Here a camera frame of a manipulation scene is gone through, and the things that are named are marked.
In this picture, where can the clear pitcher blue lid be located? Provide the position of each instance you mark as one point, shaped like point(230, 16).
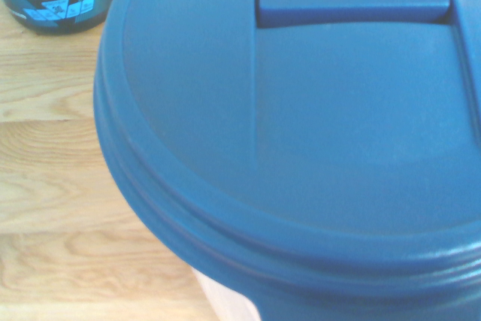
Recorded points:
point(300, 129)

